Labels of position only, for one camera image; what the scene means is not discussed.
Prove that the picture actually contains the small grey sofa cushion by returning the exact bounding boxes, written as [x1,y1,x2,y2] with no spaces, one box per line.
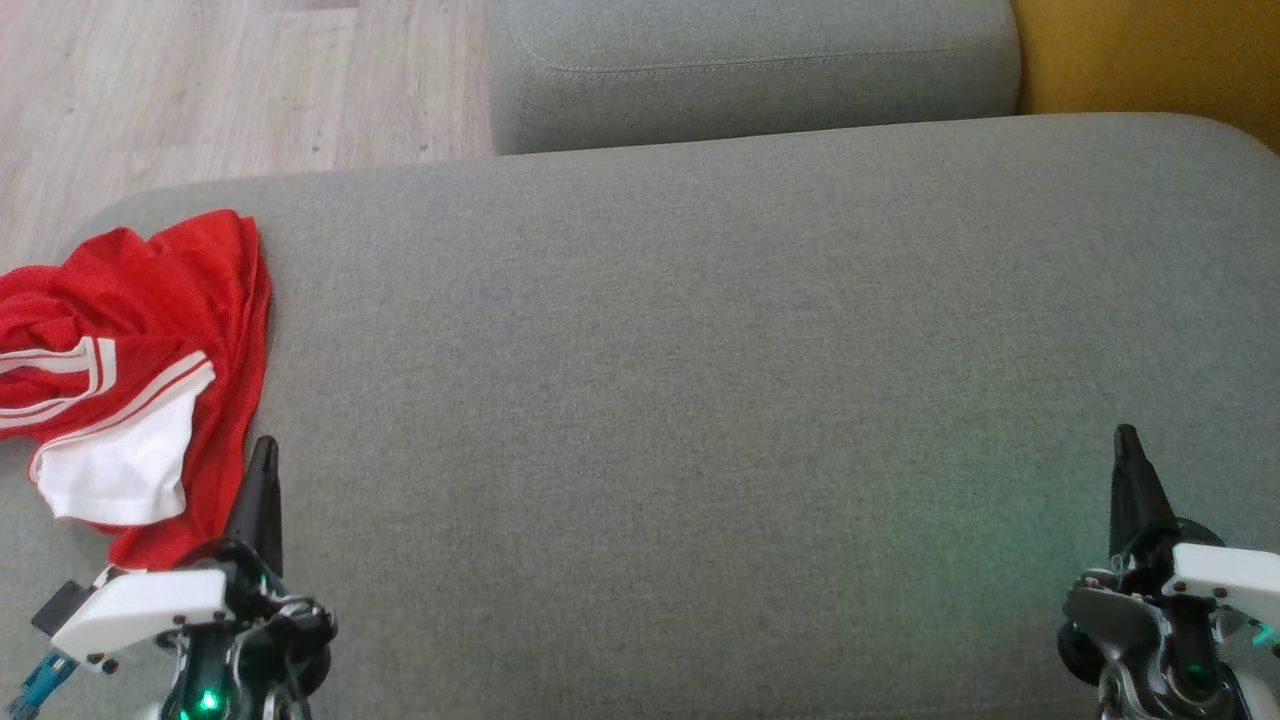
[488,0,1023,156]

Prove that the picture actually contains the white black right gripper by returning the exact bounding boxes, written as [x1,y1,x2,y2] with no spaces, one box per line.
[1058,424,1280,720]

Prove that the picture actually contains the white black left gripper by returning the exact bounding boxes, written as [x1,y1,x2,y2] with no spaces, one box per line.
[52,435,338,720]

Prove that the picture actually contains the red white jersey top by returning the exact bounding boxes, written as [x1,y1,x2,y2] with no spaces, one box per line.
[0,208,273,571]

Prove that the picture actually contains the yellow sofa backrest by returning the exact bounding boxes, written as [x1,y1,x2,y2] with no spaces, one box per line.
[1010,0,1280,156]

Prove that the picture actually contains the large grey sofa cushion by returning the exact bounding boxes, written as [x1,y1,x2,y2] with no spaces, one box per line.
[0,112,1280,720]

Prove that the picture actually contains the blue camera cable connector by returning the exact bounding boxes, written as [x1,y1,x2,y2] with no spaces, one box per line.
[5,648,79,717]

